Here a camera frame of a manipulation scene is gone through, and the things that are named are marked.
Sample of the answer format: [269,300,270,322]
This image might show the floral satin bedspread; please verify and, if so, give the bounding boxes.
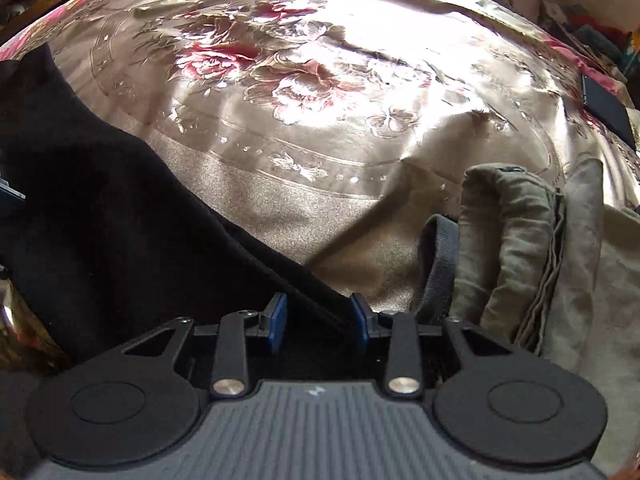
[0,0,640,480]

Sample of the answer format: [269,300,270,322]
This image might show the black pants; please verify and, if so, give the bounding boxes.
[0,42,361,391]

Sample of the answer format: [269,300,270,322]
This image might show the olive folded garment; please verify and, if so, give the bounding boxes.
[459,162,567,356]

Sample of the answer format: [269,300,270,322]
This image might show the beige cloth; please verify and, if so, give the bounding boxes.
[540,154,640,466]

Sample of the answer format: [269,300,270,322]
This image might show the pink printed quilt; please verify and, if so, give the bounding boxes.
[0,0,151,61]

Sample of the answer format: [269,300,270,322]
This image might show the dark phone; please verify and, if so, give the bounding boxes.
[580,74,638,151]

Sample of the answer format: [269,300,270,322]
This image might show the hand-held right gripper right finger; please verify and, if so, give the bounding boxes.
[350,292,525,398]

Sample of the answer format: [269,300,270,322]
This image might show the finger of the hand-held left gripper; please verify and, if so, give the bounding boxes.
[0,174,27,207]

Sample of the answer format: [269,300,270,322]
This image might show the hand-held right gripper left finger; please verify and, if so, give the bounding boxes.
[120,292,290,400]

